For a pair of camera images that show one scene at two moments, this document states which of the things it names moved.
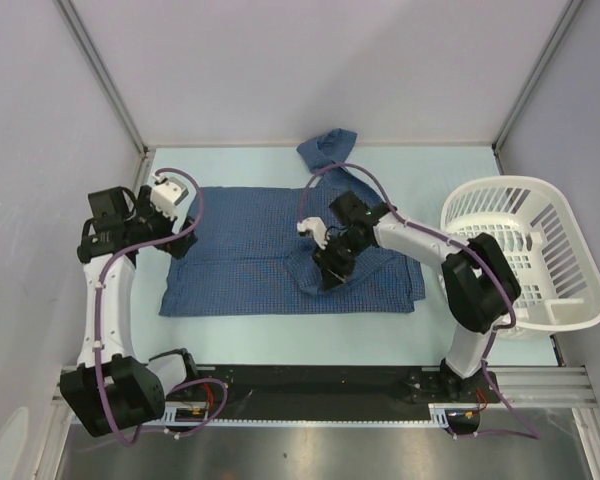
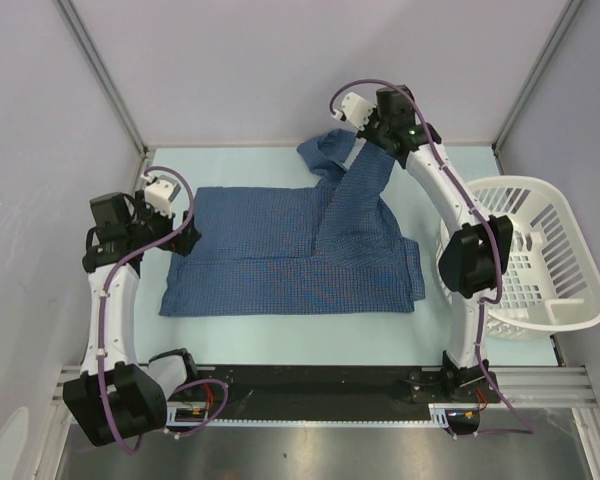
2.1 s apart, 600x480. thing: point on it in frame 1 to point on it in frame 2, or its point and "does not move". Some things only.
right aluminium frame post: (561, 29) does not move
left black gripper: (179, 246) does not move
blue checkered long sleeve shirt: (250, 260) does not move
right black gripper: (332, 273) to (364, 134)
